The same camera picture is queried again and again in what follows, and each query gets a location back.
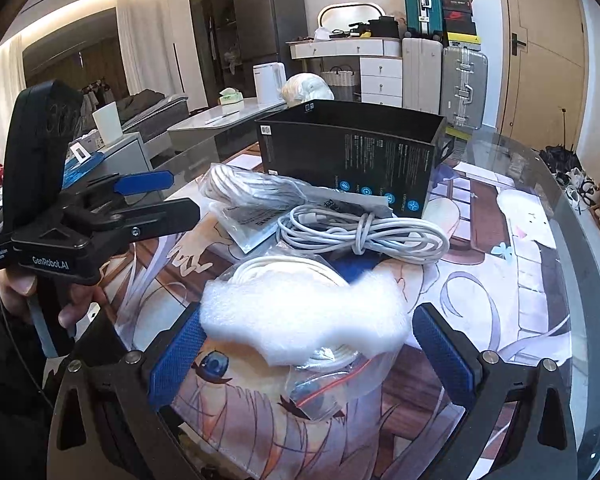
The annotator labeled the grey side table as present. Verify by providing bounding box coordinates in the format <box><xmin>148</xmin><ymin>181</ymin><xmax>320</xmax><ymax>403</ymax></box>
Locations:
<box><xmin>167</xmin><ymin>97</ymin><xmax>291</xmax><ymax>156</ymax></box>

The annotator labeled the white bin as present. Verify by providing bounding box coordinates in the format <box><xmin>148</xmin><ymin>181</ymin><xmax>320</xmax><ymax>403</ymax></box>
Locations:
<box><xmin>92</xmin><ymin>102</ymin><xmax>126</xmax><ymax>147</ymax></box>

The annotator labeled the printed table mat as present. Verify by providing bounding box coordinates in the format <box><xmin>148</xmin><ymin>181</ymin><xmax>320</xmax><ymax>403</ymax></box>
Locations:
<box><xmin>105</xmin><ymin>152</ymin><xmax>576</xmax><ymax>480</ymax></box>

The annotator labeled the bagged white cable coil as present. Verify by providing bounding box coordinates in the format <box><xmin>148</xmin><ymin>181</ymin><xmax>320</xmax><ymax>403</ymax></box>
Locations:
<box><xmin>200</xmin><ymin>164</ymin><xmax>326</xmax><ymax>211</ymax></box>
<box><xmin>215</xmin><ymin>255</ymin><xmax>416</xmax><ymax>421</ymax></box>

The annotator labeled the white bundle in plastic bag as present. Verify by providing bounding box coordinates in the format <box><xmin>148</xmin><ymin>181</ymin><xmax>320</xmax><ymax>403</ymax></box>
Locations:
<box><xmin>281</xmin><ymin>73</ymin><xmax>336</xmax><ymax>106</ymax></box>

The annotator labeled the grey refrigerator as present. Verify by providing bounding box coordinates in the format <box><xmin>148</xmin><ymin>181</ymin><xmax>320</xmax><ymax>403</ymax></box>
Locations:
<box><xmin>234</xmin><ymin>0</ymin><xmax>310</xmax><ymax>103</ymax></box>

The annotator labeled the grey cabinet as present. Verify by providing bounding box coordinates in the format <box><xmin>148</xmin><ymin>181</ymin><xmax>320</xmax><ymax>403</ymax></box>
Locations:
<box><xmin>62</xmin><ymin>132</ymin><xmax>153</xmax><ymax>186</ymax></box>

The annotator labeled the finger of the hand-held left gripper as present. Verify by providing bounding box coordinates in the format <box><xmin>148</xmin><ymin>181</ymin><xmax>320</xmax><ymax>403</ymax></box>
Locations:
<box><xmin>62</xmin><ymin>197</ymin><xmax>202</xmax><ymax>253</ymax></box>
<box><xmin>60</xmin><ymin>170</ymin><xmax>176</xmax><ymax>211</ymax></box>

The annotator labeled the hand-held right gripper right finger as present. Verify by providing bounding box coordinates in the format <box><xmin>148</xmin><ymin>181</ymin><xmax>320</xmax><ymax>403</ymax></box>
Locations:
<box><xmin>411</xmin><ymin>302</ymin><xmax>561</xmax><ymax>411</ymax></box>

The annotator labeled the wicker basket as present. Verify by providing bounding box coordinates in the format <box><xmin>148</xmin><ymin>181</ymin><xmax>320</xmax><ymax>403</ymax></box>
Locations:
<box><xmin>321</xmin><ymin>66</ymin><xmax>362</xmax><ymax>101</ymax></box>

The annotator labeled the person's left hand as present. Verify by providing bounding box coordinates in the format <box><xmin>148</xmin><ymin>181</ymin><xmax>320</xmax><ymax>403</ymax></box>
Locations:
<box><xmin>0</xmin><ymin>270</ymin><xmax>108</xmax><ymax>331</ymax></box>

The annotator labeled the white dresser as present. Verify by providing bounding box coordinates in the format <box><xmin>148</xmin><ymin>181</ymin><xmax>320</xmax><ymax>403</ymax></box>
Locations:
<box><xmin>287</xmin><ymin>37</ymin><xmax>403</xmax><ymax>108</ymax></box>

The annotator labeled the wooden door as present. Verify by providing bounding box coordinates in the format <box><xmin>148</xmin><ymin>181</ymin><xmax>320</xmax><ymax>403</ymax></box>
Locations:
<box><xmin>495</xmin><ymin>0</ymin><xmax>588</xmax><ymax>151</ymax></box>

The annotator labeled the silver suitcase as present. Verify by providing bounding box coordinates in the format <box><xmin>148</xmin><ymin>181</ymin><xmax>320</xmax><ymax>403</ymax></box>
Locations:
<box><xmin>440</xmin><ymin>46</ymin><xmax>488</xmax><ymax>128</ymax></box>

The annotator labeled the white electric kettle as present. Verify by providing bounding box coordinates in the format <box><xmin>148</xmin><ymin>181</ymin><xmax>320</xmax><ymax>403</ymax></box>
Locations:
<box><xmin>252</xmin><ymin>61</ymin><xmax>287</xmax><ymax>106</ymax></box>

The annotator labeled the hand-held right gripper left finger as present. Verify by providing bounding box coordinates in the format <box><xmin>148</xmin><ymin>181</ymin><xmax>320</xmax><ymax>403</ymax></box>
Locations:
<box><xmin>60</xmin><ymin>304</ymin><xmax>208</xmax><ymax>411</ymax></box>

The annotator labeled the white sneaker pair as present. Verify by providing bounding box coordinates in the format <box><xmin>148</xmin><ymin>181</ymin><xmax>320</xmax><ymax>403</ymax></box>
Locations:
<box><xmin>562</xmin><ymin>167</ymin><xmax>598</xmax><ymax>211</ymax></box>

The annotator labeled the white foam piece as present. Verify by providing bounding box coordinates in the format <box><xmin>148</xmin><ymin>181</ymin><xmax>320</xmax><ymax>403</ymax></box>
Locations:
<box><xmin>200</xmin><ymin>270</ymin><xmax>413</xmax><ymax>368</ymax></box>

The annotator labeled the white curtain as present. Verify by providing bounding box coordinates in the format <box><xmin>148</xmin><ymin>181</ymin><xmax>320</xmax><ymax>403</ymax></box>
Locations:
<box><xmin>115</xmin><ymin>0</ymin><xmax>193</xmax><ymax>111</ymax></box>

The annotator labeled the white cable bundle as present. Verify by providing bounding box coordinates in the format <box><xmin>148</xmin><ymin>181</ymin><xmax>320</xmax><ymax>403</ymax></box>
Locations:
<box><xmin>277</xmin><ymin>204</ymin><xmax>450</xmax><ymax>265</ymax></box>

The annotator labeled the black bag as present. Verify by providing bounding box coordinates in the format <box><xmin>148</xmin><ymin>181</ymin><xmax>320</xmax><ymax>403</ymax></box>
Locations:
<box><xmin>367</xmin><ymin>17</ymin><xmax>400</xmax><ymax>40</ymax></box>

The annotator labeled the grey packet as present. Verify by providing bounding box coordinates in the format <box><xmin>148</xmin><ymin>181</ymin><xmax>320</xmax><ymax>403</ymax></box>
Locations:
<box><xmin>214</xmin><ymin>204</ymin><xmax>283</xmax><ymax>255</ymax></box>

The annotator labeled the white framed vanity mirror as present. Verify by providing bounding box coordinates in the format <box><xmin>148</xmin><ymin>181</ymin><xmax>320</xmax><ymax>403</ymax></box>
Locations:
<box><xmin>317</xmin><ymin>2</ymin><xmax>386</xmax><ymax>41</ymax></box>

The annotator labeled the black gadget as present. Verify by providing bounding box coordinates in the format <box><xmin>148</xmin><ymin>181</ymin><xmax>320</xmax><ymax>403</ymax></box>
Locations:
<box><xmin>330</xmin><ymin>22</ymin><xmax>371</xmax><ymax>40</ymax></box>

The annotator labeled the white suitcase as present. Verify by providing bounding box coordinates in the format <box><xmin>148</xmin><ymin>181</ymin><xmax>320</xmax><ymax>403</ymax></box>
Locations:
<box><xmin>401</xmin><ymin>36</ymin><xmax>443</xmax><ymax>116</ymax></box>

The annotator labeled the grey mattress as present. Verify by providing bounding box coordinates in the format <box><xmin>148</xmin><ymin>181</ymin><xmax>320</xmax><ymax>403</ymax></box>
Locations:
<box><xmin>122</xmin><ymin>95</ymin><xmax>191</xmax><ymax>142</ymax></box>

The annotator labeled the teal suitcase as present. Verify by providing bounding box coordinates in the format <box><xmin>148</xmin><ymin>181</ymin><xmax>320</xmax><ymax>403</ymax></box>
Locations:
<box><xmin>401</xmin><ymin>0</ymin><xmax>447</xmax><ymax>38</ymax></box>

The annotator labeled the dark glass cabinet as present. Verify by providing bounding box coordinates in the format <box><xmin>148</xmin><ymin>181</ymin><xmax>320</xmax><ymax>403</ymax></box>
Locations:
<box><xmin>186</xmin><ymin>0</ymin><xmax>268</xmax><ymax>111</ymax></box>

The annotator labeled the black cardboard box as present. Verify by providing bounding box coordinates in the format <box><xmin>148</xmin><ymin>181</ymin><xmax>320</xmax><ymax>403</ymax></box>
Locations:
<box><xmin>255</xmin><ymin>100</ymin><xmax>453</xmax><ymax>220</ymax></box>

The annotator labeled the dark coat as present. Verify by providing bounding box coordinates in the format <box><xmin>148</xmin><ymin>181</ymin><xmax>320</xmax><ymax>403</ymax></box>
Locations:
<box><xmin>115</xmin><ymin>89</ymin><xmax>168</xmax><ymax>123</ymax></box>

